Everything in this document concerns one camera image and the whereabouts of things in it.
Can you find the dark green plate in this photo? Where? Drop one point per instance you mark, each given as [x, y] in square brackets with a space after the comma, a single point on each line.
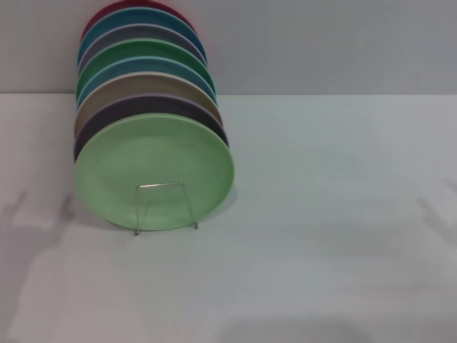
[143, 50]

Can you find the beige plate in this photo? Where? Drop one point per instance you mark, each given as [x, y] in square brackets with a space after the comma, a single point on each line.
[143, 84]

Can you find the teal plate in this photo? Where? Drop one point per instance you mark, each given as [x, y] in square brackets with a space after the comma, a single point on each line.
[143, 18]

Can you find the light green plate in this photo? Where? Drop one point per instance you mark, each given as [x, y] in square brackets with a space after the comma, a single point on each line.
[153, 153]

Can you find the light blue plate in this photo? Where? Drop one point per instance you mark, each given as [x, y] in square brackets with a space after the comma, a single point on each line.
[143, 66]

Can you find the grey plate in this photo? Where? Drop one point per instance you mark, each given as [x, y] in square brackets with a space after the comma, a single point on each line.
[143, 33]

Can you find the purple plate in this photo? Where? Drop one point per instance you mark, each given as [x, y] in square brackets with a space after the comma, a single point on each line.
[143, 105]

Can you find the red plate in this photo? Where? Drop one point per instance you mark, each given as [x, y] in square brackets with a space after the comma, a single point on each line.
[98, 13]

